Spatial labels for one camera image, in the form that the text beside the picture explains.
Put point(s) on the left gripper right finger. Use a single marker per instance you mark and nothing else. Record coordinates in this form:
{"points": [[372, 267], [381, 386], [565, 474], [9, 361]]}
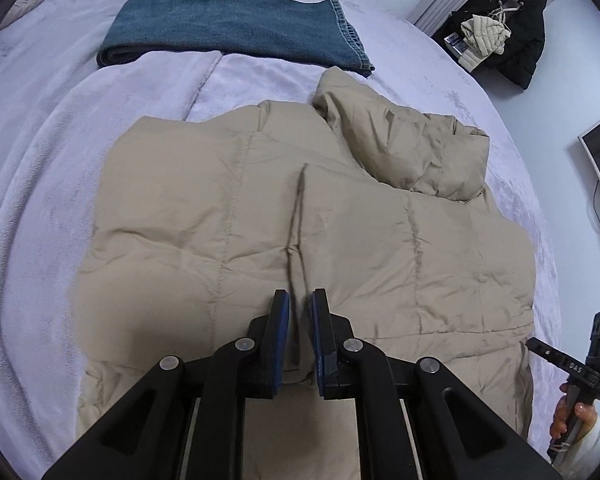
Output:
{"points": [[414, 420]]}

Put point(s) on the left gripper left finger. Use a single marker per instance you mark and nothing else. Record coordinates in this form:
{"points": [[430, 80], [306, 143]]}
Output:
{"points": [[186, 420]]}

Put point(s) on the beige puffer jacket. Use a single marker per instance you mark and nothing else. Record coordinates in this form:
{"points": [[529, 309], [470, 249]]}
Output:
{"points": [[382, 206]]}

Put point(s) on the white sleeve forearm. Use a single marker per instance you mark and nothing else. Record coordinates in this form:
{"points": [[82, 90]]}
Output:
{"points": [[583, 458]]}

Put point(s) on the black clothes on rack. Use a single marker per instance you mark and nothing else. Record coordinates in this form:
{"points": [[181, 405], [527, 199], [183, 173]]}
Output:
{"points": [[523, 48]]}

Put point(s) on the person's right hand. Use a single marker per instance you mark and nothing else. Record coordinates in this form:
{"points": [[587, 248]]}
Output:
{"points": [[586, 413]]}

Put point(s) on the lavender fleece bed blanket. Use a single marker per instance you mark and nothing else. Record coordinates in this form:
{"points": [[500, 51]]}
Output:
{"points": [[59, 115]]}

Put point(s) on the beige striped hanging garment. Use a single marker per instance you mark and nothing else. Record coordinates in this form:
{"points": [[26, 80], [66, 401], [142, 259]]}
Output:
{"points": [[483, 37]]}

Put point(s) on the folded blue denim jeans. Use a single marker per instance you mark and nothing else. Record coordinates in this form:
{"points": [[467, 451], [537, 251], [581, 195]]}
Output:
{"points": [[316, 33]]}

